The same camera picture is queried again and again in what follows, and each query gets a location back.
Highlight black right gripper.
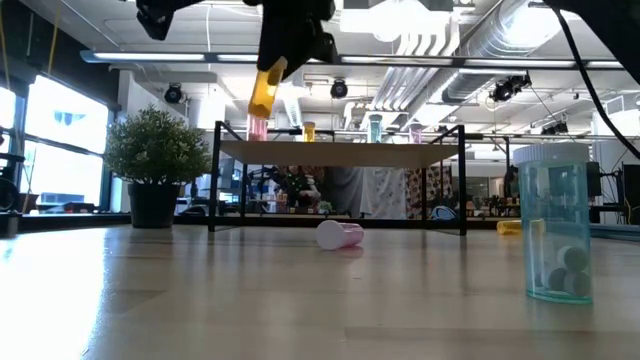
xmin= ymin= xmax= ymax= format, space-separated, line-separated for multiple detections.
xmin=257 ymin=0 xmax=337 ymax=81

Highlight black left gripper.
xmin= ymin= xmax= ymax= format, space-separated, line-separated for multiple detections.
xmin=135 ymin=0 xmax=201 ymax=41

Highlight pink pill bottle white cap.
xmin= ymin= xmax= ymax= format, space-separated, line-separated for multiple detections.
xmin=246 ymin=114 xmax=269 ymax=142

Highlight teal pill bottle white cap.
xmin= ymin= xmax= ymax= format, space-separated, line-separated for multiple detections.
xmin=368 ymin=113 xmax=384 ymax=144
xmin=512 ymin=142 xmax=595 ymax=306

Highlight wooden shelf black metal legs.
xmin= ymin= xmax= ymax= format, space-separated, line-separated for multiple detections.
xmin=207 ymin=119 xmax=469 ymax=237

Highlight overhead light bar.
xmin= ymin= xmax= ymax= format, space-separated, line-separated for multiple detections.
xmin=79 ymin=48 xmax=640 ymax=71

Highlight black ceiling spotlight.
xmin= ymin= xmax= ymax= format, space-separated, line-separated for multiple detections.
xmin=329 ymin=78 xmax=350 ymax=100
xmin=163 ymin=83 xmax=184 ymax=105

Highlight green potted plant black pot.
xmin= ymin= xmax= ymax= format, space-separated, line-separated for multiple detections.
xmin=103 ymin=103 xmax=212 ymax=230

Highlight person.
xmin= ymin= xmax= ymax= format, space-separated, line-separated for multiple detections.
xmin=279 ymin=167 xmax=324 ymax=214

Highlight grey hanging cloth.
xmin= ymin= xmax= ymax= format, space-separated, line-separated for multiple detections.
xmin=324 ymin=166 xmax=374 ymax=220

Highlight large window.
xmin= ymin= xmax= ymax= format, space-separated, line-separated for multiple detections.
xmin=0 ymin=74 xmax=110 ymax=211

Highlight white patterned hanging cloth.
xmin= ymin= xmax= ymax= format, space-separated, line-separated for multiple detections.
xmin=369 ymin=167 xmax=409 ymax=220

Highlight dark patterned hanging cloth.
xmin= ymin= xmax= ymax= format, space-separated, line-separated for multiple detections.
xmin=405 ymin=167 xmax=459 ymax=221

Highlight black round equipment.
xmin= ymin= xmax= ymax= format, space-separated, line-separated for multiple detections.
xmin=0 ymin=152 xmax=26 ymax=239

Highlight black computer monitor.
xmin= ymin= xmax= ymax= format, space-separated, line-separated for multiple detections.
xmin=585 ymin=160 xmax=603 ymax=198
xmin=621 ymin=163 xmax=640 ymax=226

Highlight silver ventilation duct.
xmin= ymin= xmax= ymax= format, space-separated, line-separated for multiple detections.
xmin=442 ymin=0 xmax=566 ymax=104

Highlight black ceiling camera cluster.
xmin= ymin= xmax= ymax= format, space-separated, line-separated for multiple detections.
xmin=488 ymin=73 xmax=533 ymax=104

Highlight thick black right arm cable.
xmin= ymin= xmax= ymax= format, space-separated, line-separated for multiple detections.
xmin=549 ymin=2 xmax=640 ymax=160

